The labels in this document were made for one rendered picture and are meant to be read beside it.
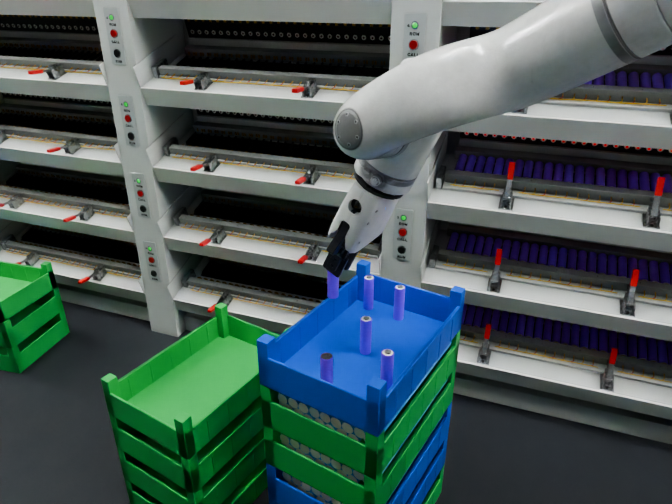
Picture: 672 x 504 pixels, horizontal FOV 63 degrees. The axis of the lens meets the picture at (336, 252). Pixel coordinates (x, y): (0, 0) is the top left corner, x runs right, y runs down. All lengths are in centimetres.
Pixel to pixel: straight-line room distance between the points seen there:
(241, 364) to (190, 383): 11
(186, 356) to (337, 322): 36
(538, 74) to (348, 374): 50
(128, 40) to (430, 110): 96
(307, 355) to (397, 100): 45
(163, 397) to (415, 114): 73
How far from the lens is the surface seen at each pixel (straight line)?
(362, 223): 74
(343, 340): 92
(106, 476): 134
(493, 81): 60
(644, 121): 113
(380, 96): 61
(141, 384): 112
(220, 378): 112
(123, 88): 146
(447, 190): 122
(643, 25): 56
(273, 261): 139
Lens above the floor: 94
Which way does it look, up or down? 26 degrees down
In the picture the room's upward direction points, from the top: straight up
